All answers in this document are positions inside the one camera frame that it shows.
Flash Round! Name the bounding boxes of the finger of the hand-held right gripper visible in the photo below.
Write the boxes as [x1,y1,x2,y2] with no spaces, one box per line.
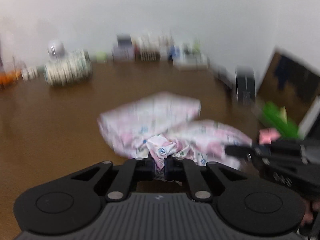
[224,144,272,159]

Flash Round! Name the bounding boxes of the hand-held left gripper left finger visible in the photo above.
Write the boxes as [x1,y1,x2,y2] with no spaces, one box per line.
[71,157,156,203]

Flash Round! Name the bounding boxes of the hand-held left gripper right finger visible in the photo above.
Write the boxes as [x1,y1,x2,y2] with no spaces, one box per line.
[165,157,248,203]

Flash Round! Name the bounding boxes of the pink floral white garment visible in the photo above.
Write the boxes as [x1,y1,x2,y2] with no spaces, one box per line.
[97,92,253,180]

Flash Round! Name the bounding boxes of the cream green floral pants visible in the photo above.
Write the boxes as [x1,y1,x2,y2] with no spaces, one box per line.
[44,49,92,87]

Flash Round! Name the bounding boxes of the person's right hand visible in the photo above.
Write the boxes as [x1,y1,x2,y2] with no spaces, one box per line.
[300,201,320,228]

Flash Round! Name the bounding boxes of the pink paper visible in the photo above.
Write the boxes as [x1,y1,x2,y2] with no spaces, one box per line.
[259,128,280,144]

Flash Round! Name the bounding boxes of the bright green object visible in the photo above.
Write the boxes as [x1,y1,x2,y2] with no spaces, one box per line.
[260,102,299,139]

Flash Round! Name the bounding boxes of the black clamp holder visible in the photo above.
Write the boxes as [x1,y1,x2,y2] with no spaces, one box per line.
[215,67,237,90]

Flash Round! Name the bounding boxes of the brown wooden cabinet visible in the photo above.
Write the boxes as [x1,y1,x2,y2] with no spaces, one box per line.
[257,47,320,138]

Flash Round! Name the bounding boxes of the white power strip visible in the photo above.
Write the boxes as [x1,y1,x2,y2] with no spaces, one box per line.
[174,55,209,70]

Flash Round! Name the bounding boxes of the dark green tissue box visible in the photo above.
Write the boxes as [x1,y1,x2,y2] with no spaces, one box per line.
[135,36,160,62]

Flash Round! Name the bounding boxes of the grey tin box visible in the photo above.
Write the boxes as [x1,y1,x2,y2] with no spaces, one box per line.
[112,44,134,61]

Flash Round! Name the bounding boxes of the small black box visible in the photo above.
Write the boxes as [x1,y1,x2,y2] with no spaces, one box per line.
[117,34,132,47]

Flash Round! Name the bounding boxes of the white plastic clip device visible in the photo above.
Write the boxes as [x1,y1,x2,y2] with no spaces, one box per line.
[21,66,39,80]

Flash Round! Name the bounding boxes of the pile of tangerines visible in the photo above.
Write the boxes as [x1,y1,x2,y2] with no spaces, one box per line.
[0,70,22,85]

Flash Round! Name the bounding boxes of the black wireless charger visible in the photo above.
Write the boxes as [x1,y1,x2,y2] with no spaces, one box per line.
[235,67,256,105]

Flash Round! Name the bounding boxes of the blue lanyard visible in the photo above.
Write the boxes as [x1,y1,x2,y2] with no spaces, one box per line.
[169,45,180,60]

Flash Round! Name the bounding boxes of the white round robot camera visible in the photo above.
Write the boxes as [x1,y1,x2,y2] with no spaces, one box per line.
[47,39,66,60]

